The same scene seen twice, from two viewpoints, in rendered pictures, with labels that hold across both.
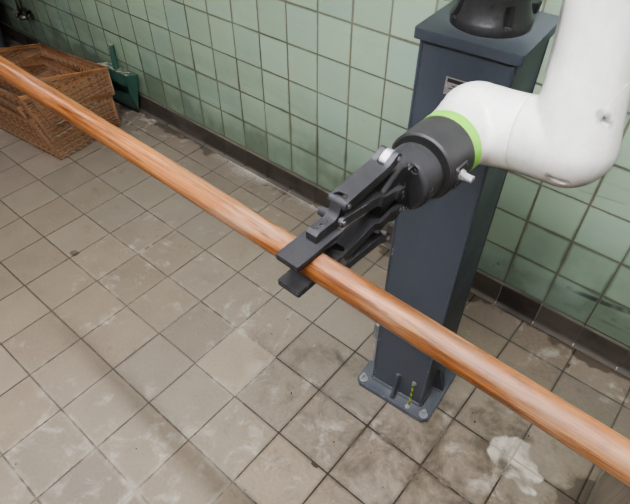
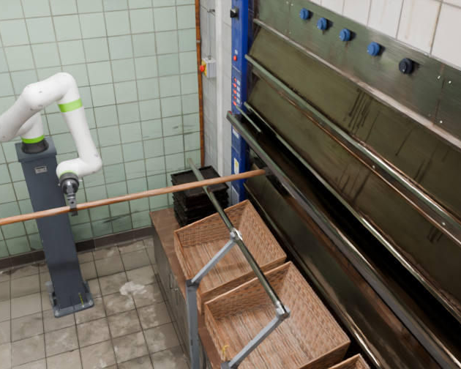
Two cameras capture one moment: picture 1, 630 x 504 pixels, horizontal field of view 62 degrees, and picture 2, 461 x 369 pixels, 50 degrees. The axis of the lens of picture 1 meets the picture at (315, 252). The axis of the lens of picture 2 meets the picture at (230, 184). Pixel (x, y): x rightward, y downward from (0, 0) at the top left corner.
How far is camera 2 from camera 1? 201 cm
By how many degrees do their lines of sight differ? 48
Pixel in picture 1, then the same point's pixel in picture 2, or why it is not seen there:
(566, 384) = (125, 257)
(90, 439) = not seen: outside the picture
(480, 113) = (71, 168)
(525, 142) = (84, 168)
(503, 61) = (51, 155)
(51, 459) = not seen: outside the picture
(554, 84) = (83, 154)
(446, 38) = (31, 157)
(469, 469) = (121, 303)
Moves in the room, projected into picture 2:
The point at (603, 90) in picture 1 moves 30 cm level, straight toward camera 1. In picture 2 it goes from (92, 151) to (112, 177)
